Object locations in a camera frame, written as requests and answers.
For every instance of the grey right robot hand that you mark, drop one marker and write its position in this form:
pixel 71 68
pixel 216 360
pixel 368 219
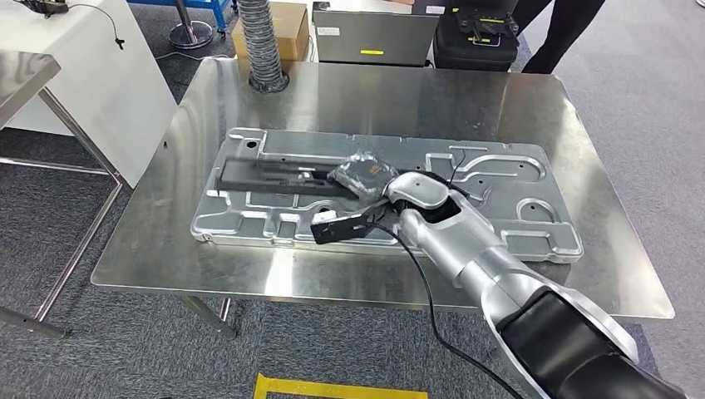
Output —
pixel 363 176

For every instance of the black plastic panel part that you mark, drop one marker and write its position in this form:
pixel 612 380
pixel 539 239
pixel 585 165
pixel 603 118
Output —
pixel 264 179

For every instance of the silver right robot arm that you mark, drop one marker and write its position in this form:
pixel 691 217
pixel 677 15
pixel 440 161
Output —
pixel 468 248

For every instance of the stainless steel workbench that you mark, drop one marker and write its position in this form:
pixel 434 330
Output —
pixel 385 104

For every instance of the silver metal case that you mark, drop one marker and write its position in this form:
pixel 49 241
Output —
pixel 374 38

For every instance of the brown cardboard box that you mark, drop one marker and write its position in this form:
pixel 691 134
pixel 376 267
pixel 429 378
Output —
pixel 294 33

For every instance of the silver pressed metal panel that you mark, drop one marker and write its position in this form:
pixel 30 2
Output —
pixel 523 220

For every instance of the black equipment case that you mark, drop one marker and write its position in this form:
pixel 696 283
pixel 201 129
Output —
pixel 473 52

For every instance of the yellow floor tape square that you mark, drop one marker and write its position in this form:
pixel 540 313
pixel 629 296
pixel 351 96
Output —
pixel 330 390

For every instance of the silver stanchion with round base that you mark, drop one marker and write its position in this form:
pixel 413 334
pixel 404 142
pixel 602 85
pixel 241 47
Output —
pixel 190 36

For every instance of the person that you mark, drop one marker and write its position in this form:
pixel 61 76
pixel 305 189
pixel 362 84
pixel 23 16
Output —
pixel 556 33

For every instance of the white cabinet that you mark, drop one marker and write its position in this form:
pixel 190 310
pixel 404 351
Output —
pixel 99 99

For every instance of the stainless steel table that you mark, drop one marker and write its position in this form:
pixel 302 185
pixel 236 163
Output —
pixel 22 77

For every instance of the black device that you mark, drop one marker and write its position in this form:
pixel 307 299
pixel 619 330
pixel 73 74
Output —
pixel 44 6

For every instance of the blue metal frame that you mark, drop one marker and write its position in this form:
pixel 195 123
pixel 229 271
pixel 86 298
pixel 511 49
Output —
pixel 215 5

